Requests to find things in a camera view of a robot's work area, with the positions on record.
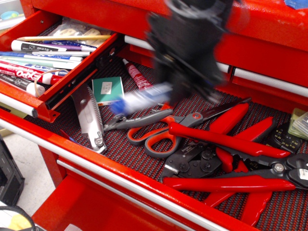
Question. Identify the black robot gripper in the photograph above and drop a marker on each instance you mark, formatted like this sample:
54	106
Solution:
184	45

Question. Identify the blue BIC marker pen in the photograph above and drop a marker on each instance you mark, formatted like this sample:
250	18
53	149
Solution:
137	100

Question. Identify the purple pen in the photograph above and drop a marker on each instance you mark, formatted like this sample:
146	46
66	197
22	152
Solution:
71	46

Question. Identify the red black mesh drawer liner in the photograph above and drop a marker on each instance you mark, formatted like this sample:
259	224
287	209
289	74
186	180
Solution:
134	149

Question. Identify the large open red drawer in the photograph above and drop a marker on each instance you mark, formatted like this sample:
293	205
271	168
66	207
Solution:
144	154

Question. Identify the small open red drawer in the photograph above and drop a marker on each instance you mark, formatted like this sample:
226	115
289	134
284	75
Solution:
57	89

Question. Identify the red threadlocker tube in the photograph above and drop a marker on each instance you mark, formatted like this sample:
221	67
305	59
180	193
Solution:
139	79

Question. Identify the green card box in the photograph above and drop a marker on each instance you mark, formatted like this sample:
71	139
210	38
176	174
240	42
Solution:
107	90

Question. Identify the wooden pencil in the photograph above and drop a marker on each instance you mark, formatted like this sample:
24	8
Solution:
49	38

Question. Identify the light green marker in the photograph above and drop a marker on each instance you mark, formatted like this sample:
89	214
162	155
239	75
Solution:
48	63

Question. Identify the red tool chest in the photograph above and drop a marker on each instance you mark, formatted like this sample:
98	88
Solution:
121	188

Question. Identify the plastic bag of erasers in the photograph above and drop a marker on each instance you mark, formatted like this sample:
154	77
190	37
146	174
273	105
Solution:
72	27

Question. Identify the blue tape piece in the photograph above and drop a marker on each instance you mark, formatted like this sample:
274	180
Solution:
297	4

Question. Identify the silver utility knife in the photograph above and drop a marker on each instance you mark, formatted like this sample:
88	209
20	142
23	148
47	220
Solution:
89	117

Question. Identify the rubber band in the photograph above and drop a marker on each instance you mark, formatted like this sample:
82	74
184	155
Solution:
46	78

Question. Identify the blue capped Expo marker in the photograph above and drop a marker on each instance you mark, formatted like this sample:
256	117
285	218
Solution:
48	68

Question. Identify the clear plastic bit case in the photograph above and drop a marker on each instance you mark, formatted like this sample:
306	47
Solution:
299	124

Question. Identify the black white marker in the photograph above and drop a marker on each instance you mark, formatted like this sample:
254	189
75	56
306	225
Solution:
26	85

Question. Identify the black dry erase marker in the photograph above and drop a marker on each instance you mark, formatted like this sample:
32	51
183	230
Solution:
17	45

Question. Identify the red Expo marker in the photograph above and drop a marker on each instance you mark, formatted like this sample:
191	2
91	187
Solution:
21	71

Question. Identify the blue white marker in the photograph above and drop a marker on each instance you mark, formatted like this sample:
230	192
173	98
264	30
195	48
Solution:
41	56

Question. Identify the black plastic crate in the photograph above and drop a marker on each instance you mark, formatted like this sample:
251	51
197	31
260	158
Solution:
11	179

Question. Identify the yellow object bottom left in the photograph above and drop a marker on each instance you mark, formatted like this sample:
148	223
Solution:
19	222

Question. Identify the grey handled pliers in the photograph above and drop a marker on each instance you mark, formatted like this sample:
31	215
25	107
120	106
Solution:
120	121

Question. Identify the red handled crimping tool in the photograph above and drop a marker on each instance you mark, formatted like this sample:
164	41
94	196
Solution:
198	162

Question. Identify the red handled wire stripper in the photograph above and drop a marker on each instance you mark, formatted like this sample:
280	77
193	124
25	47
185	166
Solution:
284	171

